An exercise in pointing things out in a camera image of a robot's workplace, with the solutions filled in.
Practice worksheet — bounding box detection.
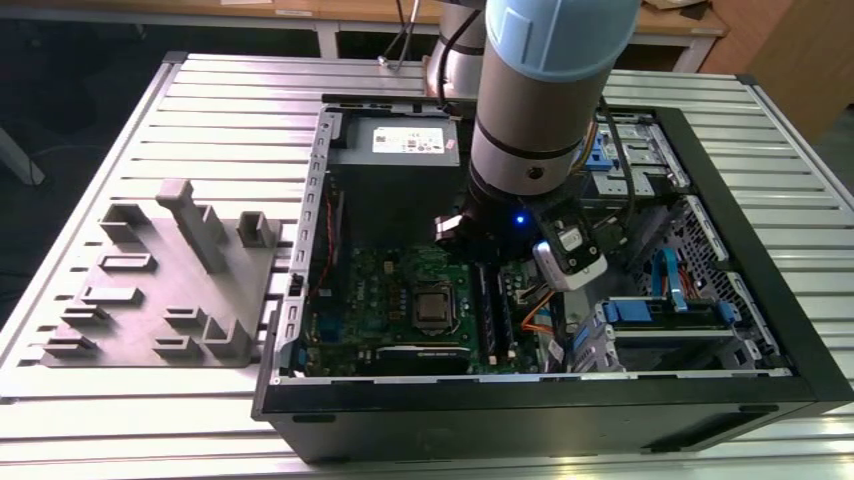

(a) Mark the blue flat data wire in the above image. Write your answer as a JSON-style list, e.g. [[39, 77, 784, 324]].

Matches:
[[650, 247, 693, 314]]

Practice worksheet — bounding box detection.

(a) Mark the silver metal drive cage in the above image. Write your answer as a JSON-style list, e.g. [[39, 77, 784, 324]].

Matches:
[[580, 113, 693, 211]]

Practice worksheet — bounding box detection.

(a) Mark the black PC case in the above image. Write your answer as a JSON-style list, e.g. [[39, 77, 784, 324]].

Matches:
[[250, 93, 854, 464]]

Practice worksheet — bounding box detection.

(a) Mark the grey parts rack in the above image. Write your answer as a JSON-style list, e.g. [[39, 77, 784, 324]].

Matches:
[[39, 177, 283, 371]]

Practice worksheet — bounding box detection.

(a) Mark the green motherboard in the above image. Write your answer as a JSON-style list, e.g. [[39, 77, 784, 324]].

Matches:
[[303, 239, 569, 376]]

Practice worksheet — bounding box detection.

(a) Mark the metal disk bay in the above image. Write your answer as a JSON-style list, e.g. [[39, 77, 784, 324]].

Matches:
[[573, 299, 782, 374]]

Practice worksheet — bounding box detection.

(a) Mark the silver CPU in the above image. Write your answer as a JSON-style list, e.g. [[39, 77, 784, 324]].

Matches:
[[411, 289, 457, 329]]

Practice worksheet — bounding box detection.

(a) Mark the orange wire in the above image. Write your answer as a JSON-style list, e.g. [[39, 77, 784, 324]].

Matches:
[[520, 299, 560, 336]]

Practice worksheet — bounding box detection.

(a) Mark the grey power supply unit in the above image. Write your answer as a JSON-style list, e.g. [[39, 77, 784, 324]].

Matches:
[[330, 118, 473, 246]]

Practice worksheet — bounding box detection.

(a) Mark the blue plastic drive latch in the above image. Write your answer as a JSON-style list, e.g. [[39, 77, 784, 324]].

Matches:
[[586, 132, 620, 171]]

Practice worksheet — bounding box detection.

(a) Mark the black camera cable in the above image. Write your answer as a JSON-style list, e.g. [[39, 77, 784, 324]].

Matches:
[[590, 94, 636, 236]]

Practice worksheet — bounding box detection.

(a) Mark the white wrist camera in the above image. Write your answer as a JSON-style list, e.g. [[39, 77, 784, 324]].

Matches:
[[431, 213, 467, 247], [532, 199, 610, 292]]

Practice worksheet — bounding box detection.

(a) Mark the hard disk in blue carrier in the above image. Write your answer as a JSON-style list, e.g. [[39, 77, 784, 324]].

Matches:
[[597, 297, 740, 334]]

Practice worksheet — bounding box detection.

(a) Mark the black graphics card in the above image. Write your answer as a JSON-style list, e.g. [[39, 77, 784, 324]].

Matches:
[[357, 344, 473, 376]]

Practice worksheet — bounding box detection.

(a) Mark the brown wooden cabinet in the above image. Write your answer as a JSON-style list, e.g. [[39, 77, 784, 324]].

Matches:
[[700, 0, 854, 151]]

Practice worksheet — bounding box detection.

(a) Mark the grey furniture leg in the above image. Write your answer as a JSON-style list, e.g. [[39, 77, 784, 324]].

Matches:
[[0, 127, 47, 185]]

